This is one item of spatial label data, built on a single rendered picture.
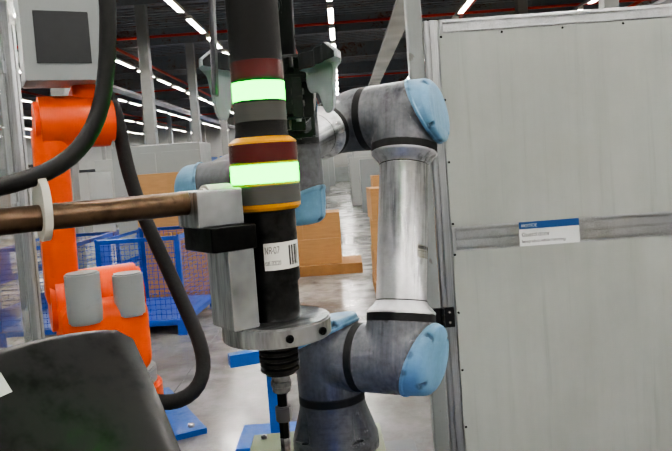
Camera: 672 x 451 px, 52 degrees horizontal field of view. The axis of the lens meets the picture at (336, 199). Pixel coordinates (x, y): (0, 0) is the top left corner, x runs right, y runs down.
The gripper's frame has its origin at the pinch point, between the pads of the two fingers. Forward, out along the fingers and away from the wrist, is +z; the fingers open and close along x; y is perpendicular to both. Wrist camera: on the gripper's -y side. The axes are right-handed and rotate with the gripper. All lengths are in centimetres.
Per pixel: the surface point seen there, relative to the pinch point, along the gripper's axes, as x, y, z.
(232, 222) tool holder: 1.7, 13.2, 18.8
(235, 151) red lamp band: 1.4, 9.0, 17.2
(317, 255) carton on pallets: 10, 138, -903
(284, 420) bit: -0.3, 26.4, 16.2
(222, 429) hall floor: 67, 166, -348
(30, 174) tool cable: 11.1, 9.6, 24.0
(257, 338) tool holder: 0.7, 20.2, 19.0
